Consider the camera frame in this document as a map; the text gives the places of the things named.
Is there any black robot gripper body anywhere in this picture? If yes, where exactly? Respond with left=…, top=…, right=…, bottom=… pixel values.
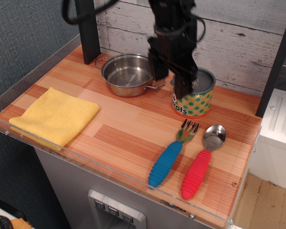
left=148, top=19, right=198, bottom=76

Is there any dark right frame post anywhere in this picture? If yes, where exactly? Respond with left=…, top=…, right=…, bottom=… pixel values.
left=255, top=29, right=286, bottom=118

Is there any stainless steel pot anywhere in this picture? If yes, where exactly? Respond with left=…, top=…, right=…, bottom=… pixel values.
left=94, top=53, right=166, bottom=97

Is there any white toy cabinet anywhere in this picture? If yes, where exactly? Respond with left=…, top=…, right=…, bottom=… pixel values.
left=248, top=89, right=286, bottom=188

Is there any green orange dotted tin can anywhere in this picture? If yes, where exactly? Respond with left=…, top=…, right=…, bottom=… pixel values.
left=171, top=68, right=216, bottom=118

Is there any red handled spoon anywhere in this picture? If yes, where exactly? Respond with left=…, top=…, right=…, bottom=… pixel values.
left=181, top=124, right=226, bottom=200

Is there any black sleeved cable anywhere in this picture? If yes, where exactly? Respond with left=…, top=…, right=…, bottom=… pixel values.
left=61, top=0, right=117, bottom=25

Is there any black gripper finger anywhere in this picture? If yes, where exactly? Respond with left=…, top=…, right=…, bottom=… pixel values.
left=148, top=52, right=169, bottom=81
left=174, top=71, right=199, bottom=99

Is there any orange object at corner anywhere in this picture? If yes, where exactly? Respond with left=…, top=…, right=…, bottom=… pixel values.
left=10, top=218, right=33, bottom=229

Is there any yellow folded cloth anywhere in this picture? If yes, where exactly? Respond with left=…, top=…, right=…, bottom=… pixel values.
left=9, top=87, right=99, bottom=151

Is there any blue handled fork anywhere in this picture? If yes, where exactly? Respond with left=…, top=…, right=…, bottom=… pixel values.
left=148, top=119, right=200, bottom=187

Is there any clear acrylic guard rail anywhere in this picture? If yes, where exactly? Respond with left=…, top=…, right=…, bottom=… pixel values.
left=0, top=37, right=261, bottom=229

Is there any silver dispenser button panel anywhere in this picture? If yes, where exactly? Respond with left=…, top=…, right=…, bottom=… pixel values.
left=88, top=189, right=147, bottom=229

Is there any dark grey upright post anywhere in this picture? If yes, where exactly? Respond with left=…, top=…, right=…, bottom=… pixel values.
left=75, top=0, right=101, bottom=64

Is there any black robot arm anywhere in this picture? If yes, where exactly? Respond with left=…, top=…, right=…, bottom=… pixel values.
left=148, top=0, right=198, bottom=99

